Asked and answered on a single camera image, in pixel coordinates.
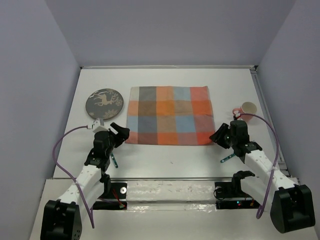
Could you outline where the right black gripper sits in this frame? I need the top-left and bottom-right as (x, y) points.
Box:
(208, 122), (237, 149)

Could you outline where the green handled fork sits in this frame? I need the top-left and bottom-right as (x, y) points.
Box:
(220, 153), (236, 163)

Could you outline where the green handled spoon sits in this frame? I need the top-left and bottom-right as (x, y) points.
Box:
(110, 153), (119, 169)

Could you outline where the grey reindeer plate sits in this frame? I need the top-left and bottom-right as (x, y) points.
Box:
(85, 88), (124, 121)

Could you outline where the pink mug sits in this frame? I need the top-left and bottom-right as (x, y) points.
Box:
(232, 101), (257, 122)

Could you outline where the checkered orange blue cloth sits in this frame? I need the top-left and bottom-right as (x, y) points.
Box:
(126, 86), (215, 146)

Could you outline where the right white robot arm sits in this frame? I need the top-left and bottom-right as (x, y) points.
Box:
(210, 120), (316, 234)

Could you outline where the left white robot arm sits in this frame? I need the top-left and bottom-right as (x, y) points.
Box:
(40, 119), (130, 240)

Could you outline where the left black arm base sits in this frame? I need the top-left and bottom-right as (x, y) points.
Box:
(93, 181), (128, 211)

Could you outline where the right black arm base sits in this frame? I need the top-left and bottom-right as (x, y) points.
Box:
(213, 181), (260, 210)

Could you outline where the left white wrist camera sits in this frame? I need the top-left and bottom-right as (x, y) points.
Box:
(92, 118), (107, 133)

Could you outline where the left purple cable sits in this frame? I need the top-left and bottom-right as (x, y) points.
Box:
(52, 124), (96, 229)

